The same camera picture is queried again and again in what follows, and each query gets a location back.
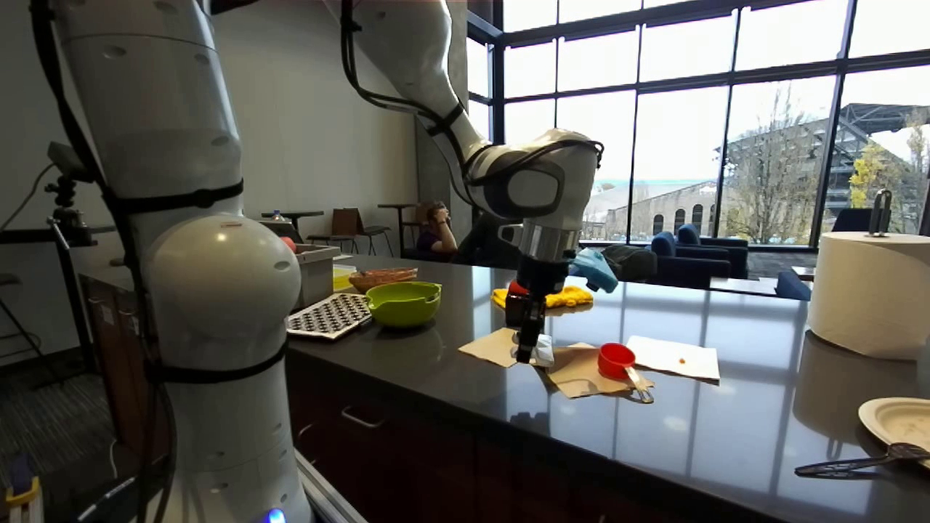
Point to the dark wood counter cabinet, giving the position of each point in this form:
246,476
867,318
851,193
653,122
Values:
467,453

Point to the black utensil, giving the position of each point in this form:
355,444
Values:
839,467

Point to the white ice cube tray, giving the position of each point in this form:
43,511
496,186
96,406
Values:
330,315

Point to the green colander bowl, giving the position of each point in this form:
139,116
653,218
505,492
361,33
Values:
403,306

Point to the long dark blue sofa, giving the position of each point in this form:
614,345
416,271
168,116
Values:
700,263

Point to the small cafe table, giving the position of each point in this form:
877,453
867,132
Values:
291,215

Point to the grey plastic bin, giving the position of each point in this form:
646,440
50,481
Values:
316,276

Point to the white paper towel roll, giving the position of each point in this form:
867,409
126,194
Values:
867,295

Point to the person in purple shirt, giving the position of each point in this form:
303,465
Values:
437,229

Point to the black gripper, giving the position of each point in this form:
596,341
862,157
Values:
543,284

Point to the brown paper napkin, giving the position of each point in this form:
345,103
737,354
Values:
583,374
490,345

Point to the white plate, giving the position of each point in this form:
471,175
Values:
902,422

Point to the light blue cloth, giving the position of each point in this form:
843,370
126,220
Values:
595,267

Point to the red measuring cup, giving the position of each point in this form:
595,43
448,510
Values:
614,360

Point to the wooden chair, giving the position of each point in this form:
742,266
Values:
349,225

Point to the white plastic clip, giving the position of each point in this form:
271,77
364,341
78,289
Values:
544,354

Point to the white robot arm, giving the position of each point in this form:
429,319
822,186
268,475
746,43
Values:
213,290

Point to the white paper sheet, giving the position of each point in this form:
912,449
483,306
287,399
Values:
679,357

